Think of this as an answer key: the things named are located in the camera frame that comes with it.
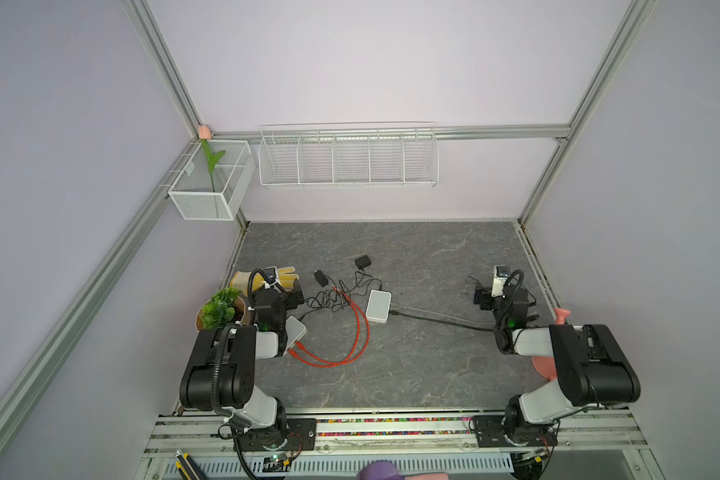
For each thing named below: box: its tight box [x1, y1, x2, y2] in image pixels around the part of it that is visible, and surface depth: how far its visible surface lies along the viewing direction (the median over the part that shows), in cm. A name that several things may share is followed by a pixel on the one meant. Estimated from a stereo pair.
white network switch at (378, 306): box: [366, 289, 392, 324], surface depth 98 cm
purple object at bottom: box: [357, 460, 406, 480], surface depth 72 cm
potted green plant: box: [195, 287, 246, 332], surface depth 81 cm
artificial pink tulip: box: [198, 124, 226, 193], surface depth 92 cm
